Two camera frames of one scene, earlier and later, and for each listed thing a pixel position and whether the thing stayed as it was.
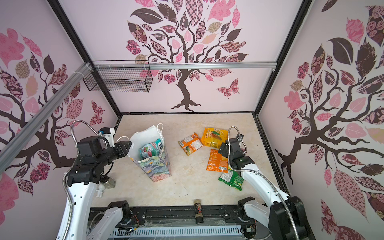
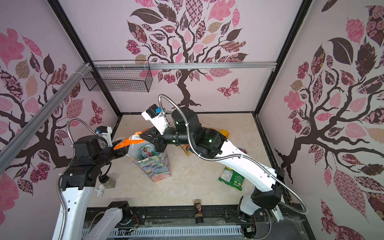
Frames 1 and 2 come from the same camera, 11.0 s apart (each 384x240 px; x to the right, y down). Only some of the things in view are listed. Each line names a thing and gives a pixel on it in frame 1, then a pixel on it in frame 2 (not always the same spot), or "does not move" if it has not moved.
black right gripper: [224, 152] to [159, 140]
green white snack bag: [232, 178] does not move
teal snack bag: [154, 149] does not move
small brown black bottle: [198, 215] does not move
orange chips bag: [216, 162] to [135, 138]
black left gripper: [120, 146] does not move
